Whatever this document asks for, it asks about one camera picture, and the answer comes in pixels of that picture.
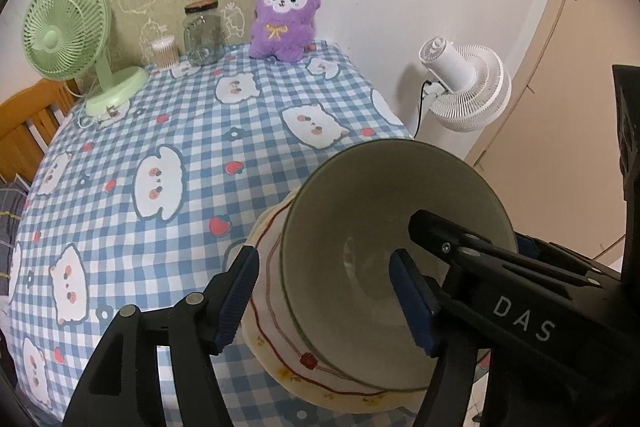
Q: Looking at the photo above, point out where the large cream green-rimmed bowl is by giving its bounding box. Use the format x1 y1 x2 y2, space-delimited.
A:
280 139 516 391

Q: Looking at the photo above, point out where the white standing fan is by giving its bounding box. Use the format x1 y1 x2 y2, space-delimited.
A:
419 37 512 133

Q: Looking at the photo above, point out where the blue checkered tablecloth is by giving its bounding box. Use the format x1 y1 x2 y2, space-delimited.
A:
3 41 408 425

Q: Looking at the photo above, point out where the grey plaid pillow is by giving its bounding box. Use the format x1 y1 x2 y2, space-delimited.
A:
0 181 28 301

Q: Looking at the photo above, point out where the cotton swab container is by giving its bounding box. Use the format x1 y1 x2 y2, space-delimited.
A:
150 36 180 69

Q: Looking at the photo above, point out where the purple plush bunny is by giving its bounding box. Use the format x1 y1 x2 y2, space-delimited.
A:
248 0 321 63

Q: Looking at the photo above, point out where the glass jar black lid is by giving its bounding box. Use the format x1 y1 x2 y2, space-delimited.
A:
182 0 224 66

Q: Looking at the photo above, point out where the green desk fan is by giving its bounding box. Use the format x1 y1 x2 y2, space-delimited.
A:
22 0 149 117

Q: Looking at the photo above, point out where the black standing fan cable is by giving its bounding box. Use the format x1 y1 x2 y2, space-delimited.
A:
410 78 435 141

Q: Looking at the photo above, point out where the white fan power cable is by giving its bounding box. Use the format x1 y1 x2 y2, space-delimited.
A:
64 76 120 130

